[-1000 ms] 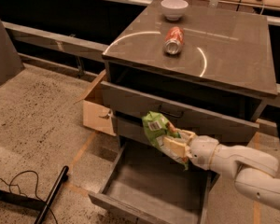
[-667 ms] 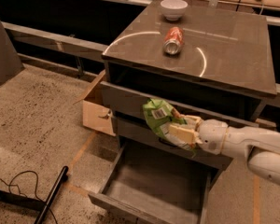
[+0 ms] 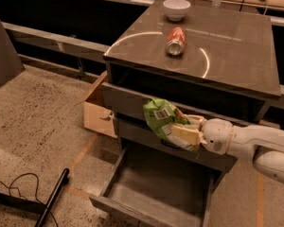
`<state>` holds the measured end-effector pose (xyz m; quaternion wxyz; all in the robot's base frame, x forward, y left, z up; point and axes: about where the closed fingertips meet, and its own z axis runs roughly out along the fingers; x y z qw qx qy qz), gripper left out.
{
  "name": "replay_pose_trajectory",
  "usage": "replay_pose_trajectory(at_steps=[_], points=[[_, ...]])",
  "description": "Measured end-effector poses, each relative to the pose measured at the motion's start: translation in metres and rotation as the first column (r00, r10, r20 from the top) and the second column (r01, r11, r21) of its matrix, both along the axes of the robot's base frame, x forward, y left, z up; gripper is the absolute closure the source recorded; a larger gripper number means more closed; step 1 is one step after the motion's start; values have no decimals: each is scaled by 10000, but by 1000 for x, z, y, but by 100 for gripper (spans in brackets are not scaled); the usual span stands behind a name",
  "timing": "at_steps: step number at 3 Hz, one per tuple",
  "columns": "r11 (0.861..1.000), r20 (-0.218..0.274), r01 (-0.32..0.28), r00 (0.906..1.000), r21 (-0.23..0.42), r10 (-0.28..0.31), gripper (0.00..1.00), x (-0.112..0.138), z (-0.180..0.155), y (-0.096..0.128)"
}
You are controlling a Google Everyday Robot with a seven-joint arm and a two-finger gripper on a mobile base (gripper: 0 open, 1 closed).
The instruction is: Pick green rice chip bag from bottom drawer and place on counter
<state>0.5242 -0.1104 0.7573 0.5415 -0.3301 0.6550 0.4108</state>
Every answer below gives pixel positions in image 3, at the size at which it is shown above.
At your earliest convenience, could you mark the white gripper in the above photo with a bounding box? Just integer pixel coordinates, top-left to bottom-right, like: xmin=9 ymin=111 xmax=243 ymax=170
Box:
xmin=171 ymin=114 xmax=233 ymax=155

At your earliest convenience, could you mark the green rice chip bag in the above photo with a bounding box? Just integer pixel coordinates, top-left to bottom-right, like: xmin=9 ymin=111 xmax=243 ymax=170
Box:
xmin=143 ymin=98 xmax=200 ymax=151

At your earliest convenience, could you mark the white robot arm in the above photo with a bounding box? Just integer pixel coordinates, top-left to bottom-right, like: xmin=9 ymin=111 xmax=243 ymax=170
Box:
xmin=170 ymin=115 xmax=284 ymax=184

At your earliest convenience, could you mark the middle grey drawer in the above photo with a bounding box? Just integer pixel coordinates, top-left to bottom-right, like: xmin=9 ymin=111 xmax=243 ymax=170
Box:
xmin=118 ymin=119 xmax=237 ymax=172

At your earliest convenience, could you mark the grey drawer cabinet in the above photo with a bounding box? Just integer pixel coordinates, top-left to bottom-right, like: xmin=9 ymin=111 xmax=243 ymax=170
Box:
xmin=102 ymin=0 xmax=282 ymax=174

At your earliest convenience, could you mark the open bottom grey drawer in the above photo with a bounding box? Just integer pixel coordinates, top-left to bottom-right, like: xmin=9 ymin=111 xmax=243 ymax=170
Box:
xmin=90 ymin=144 xmax=220 ymax=227

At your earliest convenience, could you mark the top grey drawer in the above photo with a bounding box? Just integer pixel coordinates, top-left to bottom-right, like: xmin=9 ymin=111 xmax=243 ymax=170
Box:
xmin=101 ymin=82 xmax=252 ymax=126

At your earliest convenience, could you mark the red soda can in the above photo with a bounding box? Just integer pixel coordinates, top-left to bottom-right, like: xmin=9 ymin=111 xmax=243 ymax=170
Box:
xmin=166 ymin=27 xmax=186 ymax=56

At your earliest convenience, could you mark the cardboard box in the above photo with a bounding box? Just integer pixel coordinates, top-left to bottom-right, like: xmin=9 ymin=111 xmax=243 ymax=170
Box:
xmin=76 ymin=71 xmax=116 ymax=138

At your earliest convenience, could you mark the white ceramic bowl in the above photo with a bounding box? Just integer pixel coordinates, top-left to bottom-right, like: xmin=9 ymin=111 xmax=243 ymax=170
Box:
xmin=163 ymin=0 xmax=191 ymax=21

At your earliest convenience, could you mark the grey angled panel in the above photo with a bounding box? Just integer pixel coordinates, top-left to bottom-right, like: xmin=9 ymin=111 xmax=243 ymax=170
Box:
xmin=0 ymin=20 xmax=25 ymax=87

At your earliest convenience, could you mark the black metal floor stand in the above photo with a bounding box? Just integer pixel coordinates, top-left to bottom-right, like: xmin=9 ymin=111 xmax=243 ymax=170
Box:
xmin=0 ymin=168 xmax=70 ymax=227

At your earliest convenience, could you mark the grey metal rail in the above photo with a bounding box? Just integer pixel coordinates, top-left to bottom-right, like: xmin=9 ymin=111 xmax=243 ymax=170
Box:
xmin=3 ymin=23 xmax=109 ymax=63

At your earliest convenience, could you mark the black floor cable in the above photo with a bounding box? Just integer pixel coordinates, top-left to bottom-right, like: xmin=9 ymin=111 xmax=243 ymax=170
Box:
xmin=0 ymin=172 xmax=60 ymax=227

